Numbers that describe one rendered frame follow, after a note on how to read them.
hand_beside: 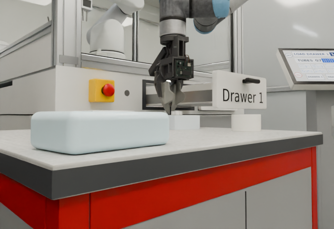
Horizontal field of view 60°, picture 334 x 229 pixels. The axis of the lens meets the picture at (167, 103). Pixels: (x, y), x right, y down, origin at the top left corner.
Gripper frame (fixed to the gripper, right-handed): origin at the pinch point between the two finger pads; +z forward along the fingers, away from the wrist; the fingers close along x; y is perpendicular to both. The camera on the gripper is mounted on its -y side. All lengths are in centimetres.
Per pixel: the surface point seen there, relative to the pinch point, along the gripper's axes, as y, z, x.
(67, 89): -20.4, -6.3, -23.0
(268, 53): -100, -55, 176
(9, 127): -65, 7, -34
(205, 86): 1.6, -7.2, 12.3
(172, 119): 6.4, 2.7, -3.1
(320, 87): -15, -14, 109
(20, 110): -51, 0, -32
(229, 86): 6.7, -7.1, 17.5
